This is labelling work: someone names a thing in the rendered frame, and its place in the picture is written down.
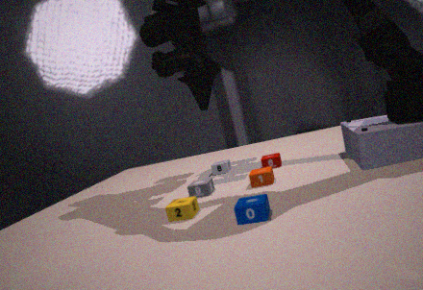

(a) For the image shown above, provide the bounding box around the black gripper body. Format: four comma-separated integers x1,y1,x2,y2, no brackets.
162,28,222,76

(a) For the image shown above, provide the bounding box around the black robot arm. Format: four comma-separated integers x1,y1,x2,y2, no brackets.
139,0,423,124

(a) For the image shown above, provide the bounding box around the yellow block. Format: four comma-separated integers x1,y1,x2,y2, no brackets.
165,197,199,222

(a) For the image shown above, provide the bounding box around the orange block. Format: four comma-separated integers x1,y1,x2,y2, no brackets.
249,167,274,188

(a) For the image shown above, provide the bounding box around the blue block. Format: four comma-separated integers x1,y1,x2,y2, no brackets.
235,194,271,225

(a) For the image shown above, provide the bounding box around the red block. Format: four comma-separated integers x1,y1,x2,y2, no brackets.
261,153,282,169

